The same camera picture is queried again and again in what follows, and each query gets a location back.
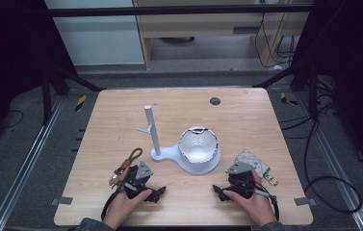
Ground black floor cable loop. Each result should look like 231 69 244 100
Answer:
303 121 363 215

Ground left hand-held gripper cable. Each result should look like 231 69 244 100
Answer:
100 188 123 221

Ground black frame stand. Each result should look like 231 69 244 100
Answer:
39 62 106 127
253 61 320 123

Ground thin black floor cable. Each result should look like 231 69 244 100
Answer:
0 110 25 131

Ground white bowl with silver rim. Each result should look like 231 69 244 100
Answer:
177 126 220 165

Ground right hand-held gripper cable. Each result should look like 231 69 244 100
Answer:
255 188 280 222

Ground aluminium floor rail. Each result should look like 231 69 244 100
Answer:
0 95 65 231
294 92 363 231

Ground grey metal table bracket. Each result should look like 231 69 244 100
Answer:
51 196 74 206
294 196 318 207

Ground hand-held gripper cable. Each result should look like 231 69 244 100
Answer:
100 188 123 221
255 188 280 222

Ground person's left hand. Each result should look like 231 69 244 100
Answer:
102 169 154 231

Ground white cabinet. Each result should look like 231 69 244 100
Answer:
43 0 145 66

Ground white tree-shaped key stand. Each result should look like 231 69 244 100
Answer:
135 104 222 176

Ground hanging black desk cables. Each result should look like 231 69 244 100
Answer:
253 12 297 69

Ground white quilted key pouch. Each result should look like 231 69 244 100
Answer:
235 149 280 188

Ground yellow black hazard tape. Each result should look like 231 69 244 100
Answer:
280 91 299 107
74 94 88 113

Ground black horizontal frame bar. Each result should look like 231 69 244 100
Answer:
45 4 315 17

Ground person's right hand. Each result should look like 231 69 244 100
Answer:
222 170 278 227

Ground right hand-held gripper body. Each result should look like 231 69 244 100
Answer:
225 160 267 200

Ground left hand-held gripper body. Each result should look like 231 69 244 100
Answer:
122 160 155 200

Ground keychain with olive cord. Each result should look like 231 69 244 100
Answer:
109 147 144 188

